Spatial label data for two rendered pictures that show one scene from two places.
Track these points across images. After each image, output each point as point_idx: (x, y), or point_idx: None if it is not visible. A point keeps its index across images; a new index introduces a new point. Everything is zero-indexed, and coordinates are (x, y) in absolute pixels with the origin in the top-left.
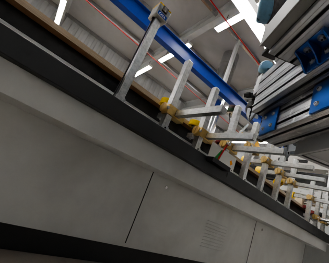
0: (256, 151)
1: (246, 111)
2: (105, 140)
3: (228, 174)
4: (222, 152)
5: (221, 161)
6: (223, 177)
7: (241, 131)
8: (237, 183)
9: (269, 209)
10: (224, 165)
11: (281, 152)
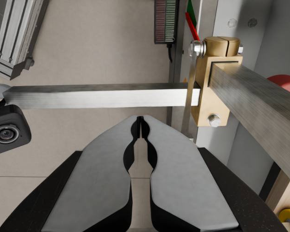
0: (98, 84)
1: (210, 169)
2: None
3: (172, 67)
4: (190, 27)
5: (186, 36)
6: (171, 48)
7: (186, 100)
8: (169, 106)
9: None
10: (154, 10)
11: (15, 87)
